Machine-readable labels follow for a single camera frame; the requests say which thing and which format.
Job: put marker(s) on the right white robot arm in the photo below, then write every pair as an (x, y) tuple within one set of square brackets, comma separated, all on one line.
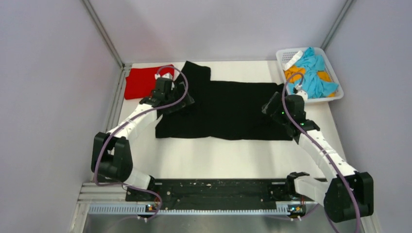
[(346, 193)]

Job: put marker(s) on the white cloth strip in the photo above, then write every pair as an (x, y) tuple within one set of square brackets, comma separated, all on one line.
[(293, 60)]

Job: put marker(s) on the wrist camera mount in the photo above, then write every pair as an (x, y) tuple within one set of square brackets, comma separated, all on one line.
[(168, 76), (298, 90)]

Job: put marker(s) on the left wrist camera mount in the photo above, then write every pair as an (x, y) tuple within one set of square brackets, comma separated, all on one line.
[(168, 76)]

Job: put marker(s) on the black t shirt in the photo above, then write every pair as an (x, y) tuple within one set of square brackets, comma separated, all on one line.
[(222, 109)]

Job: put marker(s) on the white plastic laundry basket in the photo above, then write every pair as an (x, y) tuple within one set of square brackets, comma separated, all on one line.
[(285, 55)]

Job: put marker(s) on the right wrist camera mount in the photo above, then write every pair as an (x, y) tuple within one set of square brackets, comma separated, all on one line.
[(298, 90)]

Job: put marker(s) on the aluminium frame rail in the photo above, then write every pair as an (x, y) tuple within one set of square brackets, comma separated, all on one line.
[(113, 112)]

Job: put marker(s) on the orange t shirt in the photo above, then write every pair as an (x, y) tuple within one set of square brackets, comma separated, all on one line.
[(318, 85)]

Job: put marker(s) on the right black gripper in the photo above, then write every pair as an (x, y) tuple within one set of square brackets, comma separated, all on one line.
[(275, 100)]

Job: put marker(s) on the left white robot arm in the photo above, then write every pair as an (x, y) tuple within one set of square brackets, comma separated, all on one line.
[(112, 160)]

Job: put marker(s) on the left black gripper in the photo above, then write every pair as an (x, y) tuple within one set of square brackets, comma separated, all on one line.
[(186, 101)]

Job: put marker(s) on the folded red t shirt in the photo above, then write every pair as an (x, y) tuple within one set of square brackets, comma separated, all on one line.
[(140, 82)]

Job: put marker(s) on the light blue t shirt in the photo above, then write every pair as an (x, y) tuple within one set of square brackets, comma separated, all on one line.
[(310, 61)]

